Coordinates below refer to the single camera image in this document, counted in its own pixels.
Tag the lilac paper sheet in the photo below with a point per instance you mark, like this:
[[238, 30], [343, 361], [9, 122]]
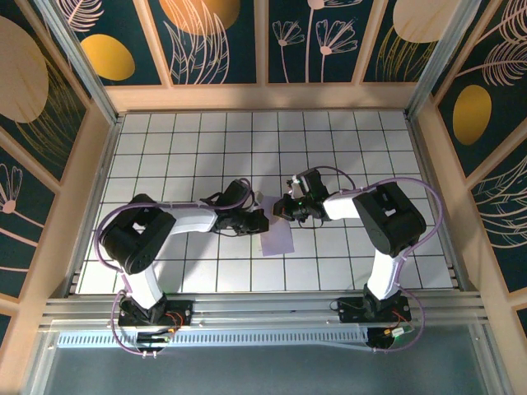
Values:
[[280, 243]]

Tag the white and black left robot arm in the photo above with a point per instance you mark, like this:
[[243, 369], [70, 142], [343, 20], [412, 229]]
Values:
[[189, 218]]

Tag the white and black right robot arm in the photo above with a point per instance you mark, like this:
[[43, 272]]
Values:
[[391, 218]]

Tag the black connector block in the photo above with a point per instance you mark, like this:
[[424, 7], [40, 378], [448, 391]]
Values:
[[154, 337]]

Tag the small circuit board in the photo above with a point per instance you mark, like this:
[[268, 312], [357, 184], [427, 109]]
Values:
[[395, 332]]

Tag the aluminium mounting rail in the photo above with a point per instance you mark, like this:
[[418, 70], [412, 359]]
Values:
[[267, 310]]

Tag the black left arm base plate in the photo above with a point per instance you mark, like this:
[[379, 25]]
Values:
[[181, 308]]

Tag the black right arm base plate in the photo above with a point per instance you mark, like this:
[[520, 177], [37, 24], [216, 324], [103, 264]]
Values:
[[350, 312]]

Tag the aluminium table side rail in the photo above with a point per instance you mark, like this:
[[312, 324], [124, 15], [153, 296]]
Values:
[[432, 185], [103, 173]]

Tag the aluminium frame post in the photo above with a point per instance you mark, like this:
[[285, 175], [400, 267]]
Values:
[[444, 53], [82, 66]]

